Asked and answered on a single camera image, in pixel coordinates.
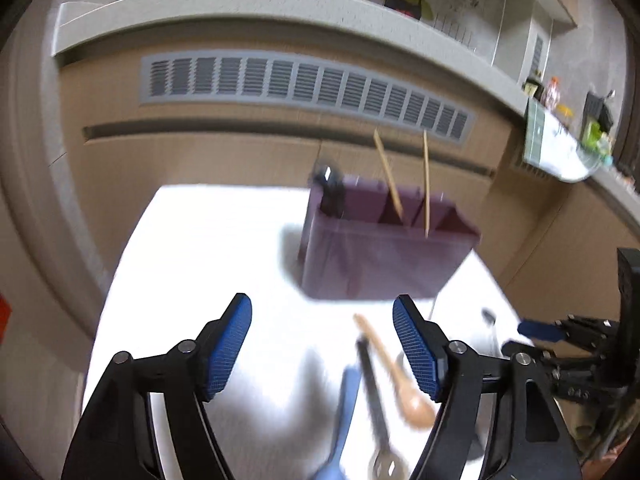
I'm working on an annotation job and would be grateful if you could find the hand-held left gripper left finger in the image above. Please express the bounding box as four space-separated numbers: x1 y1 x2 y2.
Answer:
61 292 253 480

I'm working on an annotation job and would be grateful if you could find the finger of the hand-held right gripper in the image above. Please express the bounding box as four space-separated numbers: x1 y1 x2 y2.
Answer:
517 316 621 342
501 339 557 367

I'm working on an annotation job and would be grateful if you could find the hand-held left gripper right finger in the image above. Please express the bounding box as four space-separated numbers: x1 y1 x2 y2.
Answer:
392 294 583 480

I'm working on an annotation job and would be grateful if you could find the wooden spoon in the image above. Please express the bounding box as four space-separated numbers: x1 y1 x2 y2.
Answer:
353 313 437 430

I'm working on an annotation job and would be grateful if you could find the black-handled white ball spoon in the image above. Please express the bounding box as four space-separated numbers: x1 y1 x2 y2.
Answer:
481 308 500 357

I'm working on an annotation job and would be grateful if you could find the maroon plastic utensil holder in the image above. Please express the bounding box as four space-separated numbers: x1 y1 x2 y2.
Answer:
298 174 482 302

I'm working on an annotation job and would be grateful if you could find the blue plastic spoon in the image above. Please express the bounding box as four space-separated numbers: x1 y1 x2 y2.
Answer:
309 367 362 480

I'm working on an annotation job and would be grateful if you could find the wooden chopstick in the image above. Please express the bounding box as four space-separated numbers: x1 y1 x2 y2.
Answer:
373 129 404 222
423 130 431 239

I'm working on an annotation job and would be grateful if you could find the black spatula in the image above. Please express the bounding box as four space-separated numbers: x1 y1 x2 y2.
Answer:
314 164 346 217

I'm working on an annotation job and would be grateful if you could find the white textured table cloth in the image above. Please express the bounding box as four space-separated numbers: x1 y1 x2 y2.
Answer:
82 185 557 480

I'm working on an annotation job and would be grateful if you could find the small grey vent grille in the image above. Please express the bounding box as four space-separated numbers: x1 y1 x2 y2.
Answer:
512 152 552 179

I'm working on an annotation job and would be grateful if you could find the green and white dish towel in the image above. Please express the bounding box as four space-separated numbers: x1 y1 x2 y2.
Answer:
522 97 609 183

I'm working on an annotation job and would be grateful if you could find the wooden base cabinet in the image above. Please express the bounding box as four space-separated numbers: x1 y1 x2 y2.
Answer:
0 40 640 341

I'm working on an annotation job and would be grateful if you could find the black storage rack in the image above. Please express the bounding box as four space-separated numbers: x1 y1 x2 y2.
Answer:
582 90 615 134

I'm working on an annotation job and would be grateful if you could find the large grey vent grille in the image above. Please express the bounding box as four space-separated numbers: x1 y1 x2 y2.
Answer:
139 50 479 145

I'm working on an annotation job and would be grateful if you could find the grey stone countertop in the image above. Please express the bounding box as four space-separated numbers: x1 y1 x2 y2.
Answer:
52 0 640 197

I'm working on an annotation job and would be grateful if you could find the cartoon wall sticker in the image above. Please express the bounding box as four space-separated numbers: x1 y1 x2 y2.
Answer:
320 0 507 57

